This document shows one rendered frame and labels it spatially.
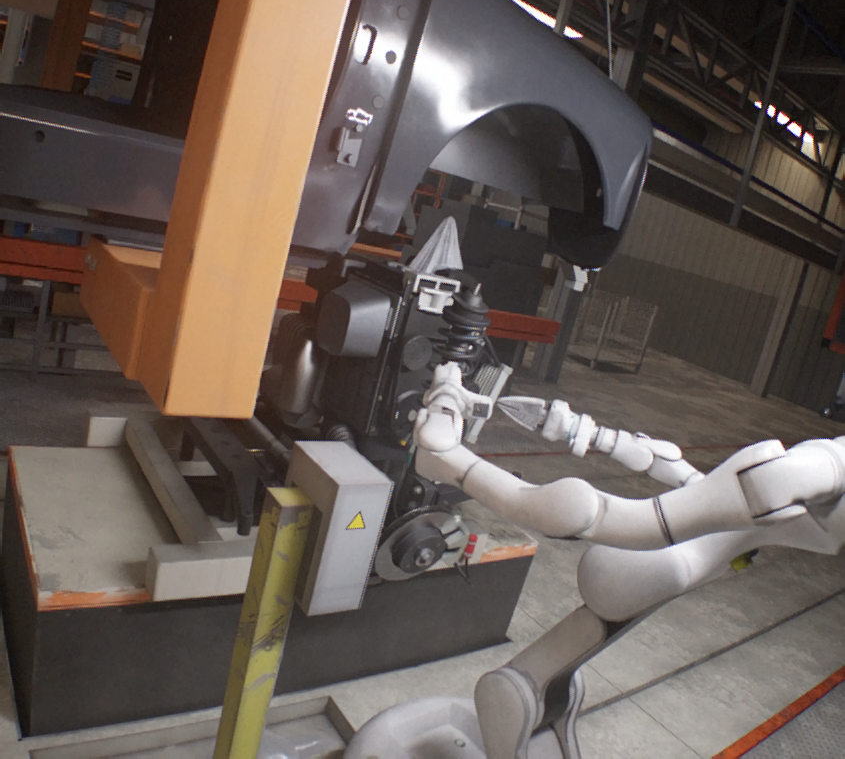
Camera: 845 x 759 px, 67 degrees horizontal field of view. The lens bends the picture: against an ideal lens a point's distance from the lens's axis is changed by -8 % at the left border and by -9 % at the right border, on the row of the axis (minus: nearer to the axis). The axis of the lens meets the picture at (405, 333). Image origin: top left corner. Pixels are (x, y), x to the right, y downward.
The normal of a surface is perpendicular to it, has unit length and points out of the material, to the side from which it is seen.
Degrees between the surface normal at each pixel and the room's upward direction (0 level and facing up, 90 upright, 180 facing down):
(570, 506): 70
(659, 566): 87
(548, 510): 76
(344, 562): 90
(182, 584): 90
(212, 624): 90
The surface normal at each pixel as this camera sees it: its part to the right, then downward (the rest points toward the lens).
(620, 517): -0.50, -0.48
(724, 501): -0.54, -0.22
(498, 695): -0.76, -0.07
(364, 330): 0.22, 0.24
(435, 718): 0.65, -0.07
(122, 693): 0.55, 0.29
